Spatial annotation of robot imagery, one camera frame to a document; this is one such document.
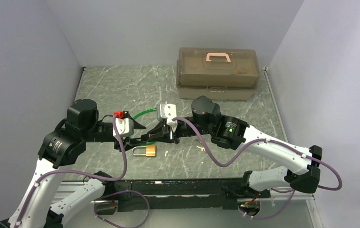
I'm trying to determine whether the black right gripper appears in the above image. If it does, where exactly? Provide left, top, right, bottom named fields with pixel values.
left=147, top=116, right=213, bottom=144

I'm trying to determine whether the black cable padlock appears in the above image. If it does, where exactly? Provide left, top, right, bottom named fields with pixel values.
left=125, top=136, right=155, bottom=146

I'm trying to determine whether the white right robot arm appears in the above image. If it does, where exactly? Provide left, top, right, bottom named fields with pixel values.
left=141, top=96, right=322, bottom=197

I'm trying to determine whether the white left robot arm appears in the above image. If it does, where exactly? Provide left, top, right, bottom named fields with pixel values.
left=0, top=99, right=144, bottom=228

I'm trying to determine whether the silver key bunch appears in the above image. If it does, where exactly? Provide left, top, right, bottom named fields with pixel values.
left=197, top=146, right=207, bottom=153

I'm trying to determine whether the brass padlock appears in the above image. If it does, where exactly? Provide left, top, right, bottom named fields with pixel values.
left=131, top=144, right=156, bottom=157

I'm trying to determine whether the brown plastic toolbox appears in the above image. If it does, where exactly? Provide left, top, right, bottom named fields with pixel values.
left=176, top=47, right=261, bottom=100

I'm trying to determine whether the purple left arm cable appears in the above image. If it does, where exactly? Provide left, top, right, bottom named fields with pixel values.
left=13, top=114, right=150, bottom=228

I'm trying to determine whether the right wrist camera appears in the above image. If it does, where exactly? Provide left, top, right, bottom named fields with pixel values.
left=156, top=104, right=178, bottom=133

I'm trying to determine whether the green cable lock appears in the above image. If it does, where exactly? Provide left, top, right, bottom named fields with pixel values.
left=133, top=108, right=156, bottom=120

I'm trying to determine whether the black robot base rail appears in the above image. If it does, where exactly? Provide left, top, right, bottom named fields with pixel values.
left=97, top=178, right=271, bottom=212

